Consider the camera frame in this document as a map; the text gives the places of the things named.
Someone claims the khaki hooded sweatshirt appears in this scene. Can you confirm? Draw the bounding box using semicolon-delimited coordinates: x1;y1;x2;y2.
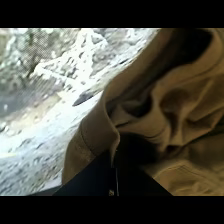
61;27;224;197

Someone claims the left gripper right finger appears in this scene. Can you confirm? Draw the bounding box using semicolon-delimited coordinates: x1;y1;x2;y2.
116;139;174;197

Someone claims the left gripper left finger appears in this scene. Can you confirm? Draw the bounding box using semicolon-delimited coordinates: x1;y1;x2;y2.
53;148;118;197

